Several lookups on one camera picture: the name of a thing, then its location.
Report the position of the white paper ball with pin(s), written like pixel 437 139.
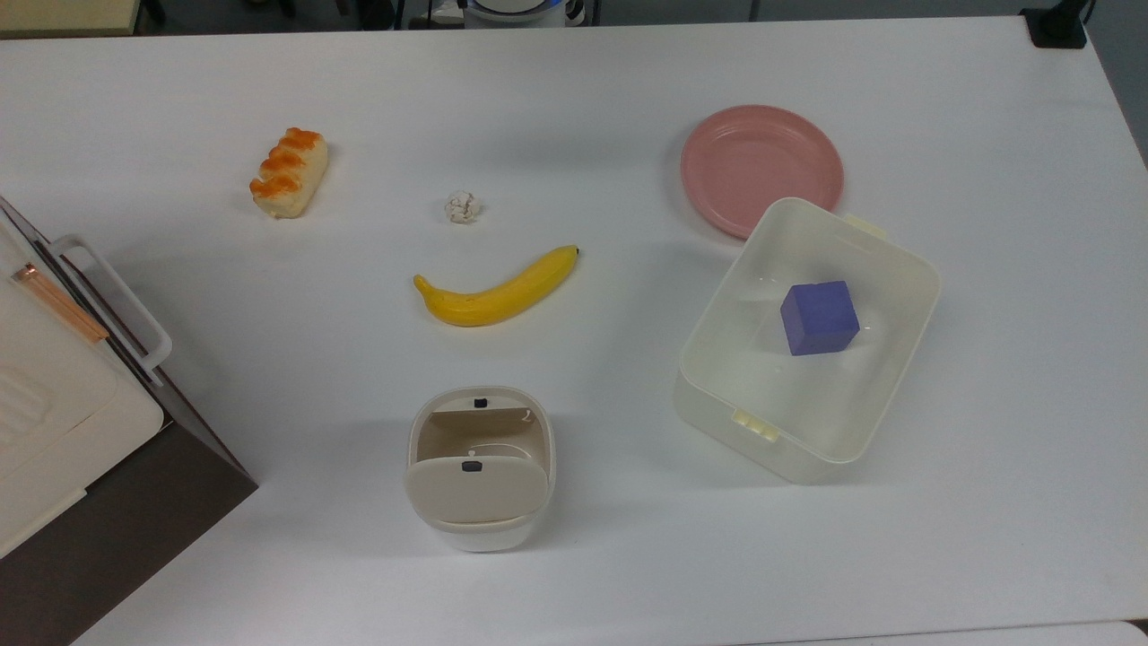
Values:
pixel 462 207

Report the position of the small white trash bin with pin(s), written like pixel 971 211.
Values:
pixel 538 422

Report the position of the cream trash bin swing lid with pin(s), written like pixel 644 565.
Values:
pixel 475 493

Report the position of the yellow banana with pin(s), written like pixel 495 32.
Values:
pixel 489 300

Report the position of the translucent white plastic container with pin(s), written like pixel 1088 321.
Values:
pixel 762 395

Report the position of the pink round plate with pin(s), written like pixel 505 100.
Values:
pixel 753 166

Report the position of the purple cube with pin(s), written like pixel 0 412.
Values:
pixel 818 318

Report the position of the orange glazed toy bread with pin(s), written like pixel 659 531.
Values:
pixel 289 175

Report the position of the white and brown countertop oven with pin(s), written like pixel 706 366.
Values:
pixel 54 422

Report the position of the black table clamp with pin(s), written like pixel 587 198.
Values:
pixel 1056 27

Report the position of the wooden desk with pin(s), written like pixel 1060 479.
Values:
pixel 63 16

